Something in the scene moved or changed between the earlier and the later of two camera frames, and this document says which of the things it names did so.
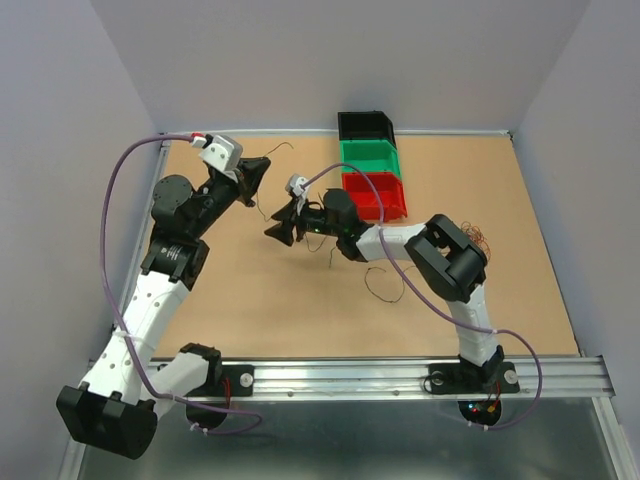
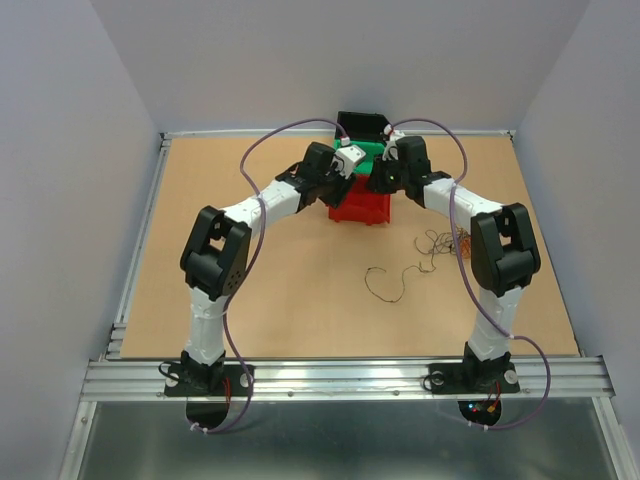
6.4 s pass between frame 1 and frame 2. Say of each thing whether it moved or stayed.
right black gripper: moved
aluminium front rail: stayed
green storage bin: stayed
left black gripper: moved
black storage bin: stayed
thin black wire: stayed
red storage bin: moved
